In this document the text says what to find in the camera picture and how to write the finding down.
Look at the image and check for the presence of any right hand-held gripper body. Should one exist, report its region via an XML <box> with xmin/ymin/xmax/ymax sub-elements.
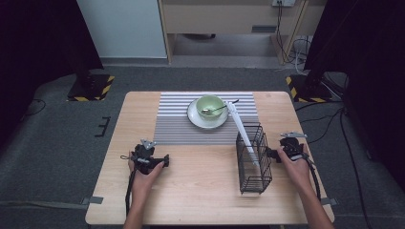
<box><xmin>279</xmin><ymin>132</ymin><xmax>309</xmax><ymax>161</ymax></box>

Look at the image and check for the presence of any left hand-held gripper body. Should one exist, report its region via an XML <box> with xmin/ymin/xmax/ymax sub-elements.
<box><xmin>119</xmin><ymin>138</ymin><xmax>160</xmax><ymax>176</ymax></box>

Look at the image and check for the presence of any black wire basket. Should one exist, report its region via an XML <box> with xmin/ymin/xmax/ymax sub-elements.
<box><xmin>235</xmin><ymin>122</ymin><xmax>274</xmax><ymax>196</ymax></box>

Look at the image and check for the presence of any person's right hand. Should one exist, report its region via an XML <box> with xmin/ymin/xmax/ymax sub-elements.
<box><xmin>276</xmin><ymin>144</ymin><xmax>311</xmax><ymax>194</ymax></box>

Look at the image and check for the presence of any person's left hand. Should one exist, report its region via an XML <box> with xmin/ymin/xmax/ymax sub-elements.
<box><xmin>128</xmin><ymin>157</ymin><xmax>165</xmax><ymax>198</ymax></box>

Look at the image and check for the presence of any grey striped placemat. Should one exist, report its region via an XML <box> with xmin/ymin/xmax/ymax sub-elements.
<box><xmin>153</xmin><ymin>92</ymin><xmax>260</xmax><ymax>146</ymax></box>

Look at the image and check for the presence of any white plate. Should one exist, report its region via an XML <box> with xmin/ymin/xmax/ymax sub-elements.
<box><xmin>186</xmin><ymin>97</ymin><xmax>230</xmax><ymax>130</ymax></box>

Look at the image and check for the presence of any black yellow striped stand base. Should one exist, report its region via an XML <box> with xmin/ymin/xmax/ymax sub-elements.
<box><xmin>66</xmin><ymin>73</ymin><xmax>116</xmax><ymax>103</ymax></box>
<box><xmin>285</xmin><ymin>74</ymin><xmax>334</xmax><ymax>104</ymax></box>

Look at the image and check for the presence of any metal spoon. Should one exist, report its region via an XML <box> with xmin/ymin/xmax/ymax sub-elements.
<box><xmin>201</xmin><ymin>98</ymin><xmax>240</xmax><ymax>116</ymax></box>

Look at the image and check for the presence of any green bowl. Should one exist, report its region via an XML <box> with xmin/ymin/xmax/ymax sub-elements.
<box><xmin>195</xmin><ymin>94</ymin><xmax>226</xmax><ymax>121</ymax></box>

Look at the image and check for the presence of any grey desk label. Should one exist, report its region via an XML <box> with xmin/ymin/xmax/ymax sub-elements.
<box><xmin>250</xmin><ymin>25</ymin><xmax>278</xmax><ymax>34</ymax></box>

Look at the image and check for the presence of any dark curtain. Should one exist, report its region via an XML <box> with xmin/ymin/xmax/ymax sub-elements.
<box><xmin>0</xmin><ymin>0</ymin><xmax>105</xmax><ymax>151</ymax></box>
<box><xmin>303</xmin><ymin>0</ymin><xmax>405</xmax><ymax>192</ymax></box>

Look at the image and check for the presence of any white power outlet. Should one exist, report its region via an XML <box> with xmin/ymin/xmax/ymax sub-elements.
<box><xmin>271</xmin><ymin>0</ymin><xmax>297</xmax><ymax>8</ymax></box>

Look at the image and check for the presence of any light wooden desk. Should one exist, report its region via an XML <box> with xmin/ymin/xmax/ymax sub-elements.
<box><xmin>158</xmin><ymin>0</ymin><xmax>329</xmax><ymax>66</ymax></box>

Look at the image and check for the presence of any left hand-held gripper cable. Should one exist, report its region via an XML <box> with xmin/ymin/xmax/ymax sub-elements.
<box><xmin>124</xmin><ymin>169</ymin><xmax>138</xmax><ymax>218</ymax></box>

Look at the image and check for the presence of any hand-held gripper cable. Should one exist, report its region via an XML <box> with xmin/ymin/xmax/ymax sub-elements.
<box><xmin>124</xmin><ymin>169</ymin><xmax>138</xmax><ymax>218</ymax></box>
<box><xmin>304</xmin><ymin>154</ymin><xmax>323</xmax><ymax>202</ymax></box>

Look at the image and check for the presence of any right hand-held gripper cable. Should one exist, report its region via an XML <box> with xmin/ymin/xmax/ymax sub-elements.
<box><xmin>304</xmin><ymin>154</ymin><xmax>323</xmax><ymax>202</ymax></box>

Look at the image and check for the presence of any long black floor cable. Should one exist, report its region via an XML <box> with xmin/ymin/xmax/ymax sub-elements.
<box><xmin>338</xmin><ymin>107</ymin><xmax>373</xmax><ymax>229</ymax></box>

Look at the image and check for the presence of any white cable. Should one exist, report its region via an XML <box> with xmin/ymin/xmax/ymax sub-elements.
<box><xmin>291</xmin><ymin>35</ymin><xmax>312</xmax><ymax>76</ymax></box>

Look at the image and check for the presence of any black power cable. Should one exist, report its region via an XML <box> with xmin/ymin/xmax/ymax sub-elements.
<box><xmin>275</xmin><ymin>2</ymin><xmax>297</xmax><ymax>65</ymax></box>

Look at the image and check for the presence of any thin black floor cable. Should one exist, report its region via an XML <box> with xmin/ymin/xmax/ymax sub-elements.
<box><xmin>24</xmin><ymin>98</ymin><xmax>48</xmax><ymax>117</ymax></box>

